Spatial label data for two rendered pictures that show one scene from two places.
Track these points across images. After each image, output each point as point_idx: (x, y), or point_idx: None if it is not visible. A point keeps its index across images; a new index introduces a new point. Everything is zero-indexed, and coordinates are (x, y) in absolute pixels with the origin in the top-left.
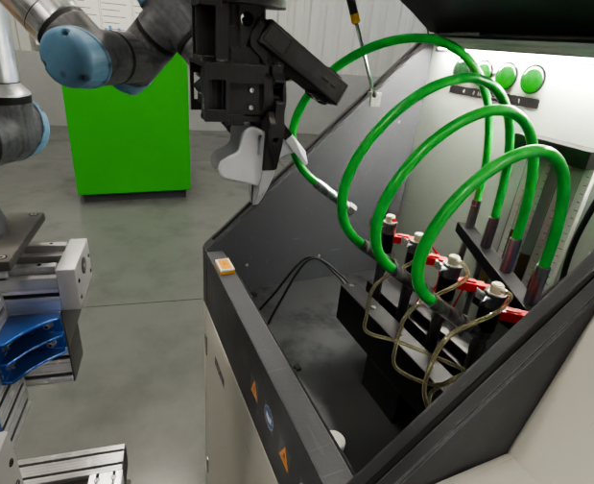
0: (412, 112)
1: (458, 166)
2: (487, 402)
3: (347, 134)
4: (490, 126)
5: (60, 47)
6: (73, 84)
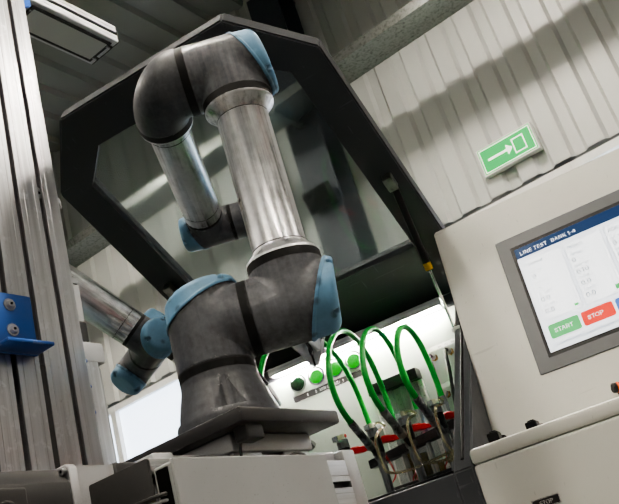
0: None
1: (334, 445)
2: (471, 404)
3: None
4: (353, 380)
5: (161, 326)
6: (168, 347)
